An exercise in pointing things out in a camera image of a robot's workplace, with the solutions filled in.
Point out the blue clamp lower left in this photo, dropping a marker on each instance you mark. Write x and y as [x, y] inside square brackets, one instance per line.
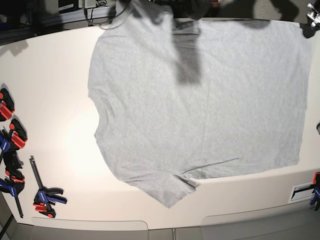
[14, 182]

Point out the blue red clamp middle left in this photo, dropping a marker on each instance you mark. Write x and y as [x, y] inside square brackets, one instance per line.
[14, 139]

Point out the grey T-shirt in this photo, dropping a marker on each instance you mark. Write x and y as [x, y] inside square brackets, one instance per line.
[181, 100]

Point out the blue clamp right edge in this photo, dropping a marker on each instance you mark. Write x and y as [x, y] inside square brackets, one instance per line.
[316, 191]

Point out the aluminium rail at back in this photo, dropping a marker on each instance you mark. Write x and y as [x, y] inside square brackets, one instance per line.
[79, 15]

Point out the dark object right edge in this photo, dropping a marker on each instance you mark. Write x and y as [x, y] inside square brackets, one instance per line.
[318, 128]

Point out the blue bar clamp on table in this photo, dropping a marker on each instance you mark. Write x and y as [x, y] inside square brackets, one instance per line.
[46, 198]

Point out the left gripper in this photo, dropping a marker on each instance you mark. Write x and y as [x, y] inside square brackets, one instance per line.
[313, 15]

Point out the white label sticker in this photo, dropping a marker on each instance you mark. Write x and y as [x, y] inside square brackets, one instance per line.
[301, 192]

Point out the red black clamp top left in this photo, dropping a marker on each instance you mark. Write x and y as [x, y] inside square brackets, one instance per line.
[7, 106]

